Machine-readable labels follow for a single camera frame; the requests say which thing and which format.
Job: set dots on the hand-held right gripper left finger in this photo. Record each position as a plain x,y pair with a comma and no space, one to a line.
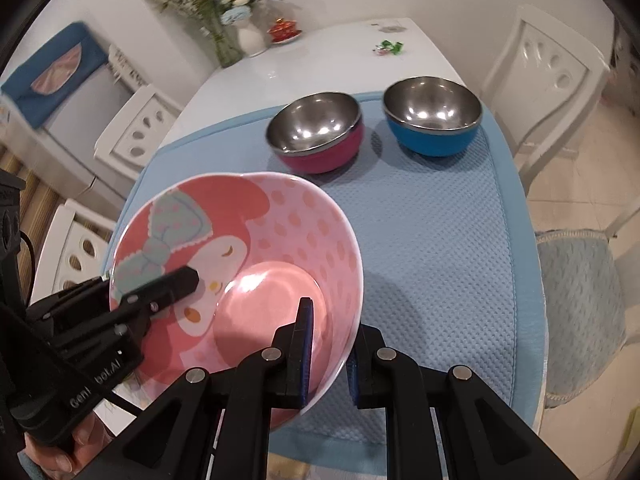
305,350

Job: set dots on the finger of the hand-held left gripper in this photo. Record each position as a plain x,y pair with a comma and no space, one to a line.
170,285
70,297

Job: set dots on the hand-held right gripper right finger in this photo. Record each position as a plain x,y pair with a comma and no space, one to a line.
352,375

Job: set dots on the pink cartoon ceramic bowl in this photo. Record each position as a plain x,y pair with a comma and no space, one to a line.
275,240

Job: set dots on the red steel-lined bowl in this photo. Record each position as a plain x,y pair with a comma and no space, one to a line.
320,160

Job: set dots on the blue steel-lined bowl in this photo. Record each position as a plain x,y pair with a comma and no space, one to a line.
430,142

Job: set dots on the person's left hand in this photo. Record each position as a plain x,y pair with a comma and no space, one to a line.
55,460

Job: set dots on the white dining chair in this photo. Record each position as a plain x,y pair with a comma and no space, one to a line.
65,230
580,310
530,80
130,120

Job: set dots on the light blue textured mat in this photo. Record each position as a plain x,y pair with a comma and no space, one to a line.
440,260

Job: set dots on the white refrigerator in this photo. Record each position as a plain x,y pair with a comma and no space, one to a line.
75,135

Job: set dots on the white ornate shelf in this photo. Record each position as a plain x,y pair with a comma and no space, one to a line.
127,67

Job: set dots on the blue cloth refrigerator cover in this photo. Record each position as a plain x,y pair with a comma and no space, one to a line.
50,60

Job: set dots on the clear glass vase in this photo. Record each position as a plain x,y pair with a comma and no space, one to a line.
227,50

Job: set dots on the white ceramic vase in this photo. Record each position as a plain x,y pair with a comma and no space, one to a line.
250,40

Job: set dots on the red lidded teacup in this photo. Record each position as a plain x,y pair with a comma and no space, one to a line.
284,31

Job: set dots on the green candy wrappers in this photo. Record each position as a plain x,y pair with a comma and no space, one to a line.
389,47

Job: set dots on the grey flower-shaped sticker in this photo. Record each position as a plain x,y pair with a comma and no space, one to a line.
387,25

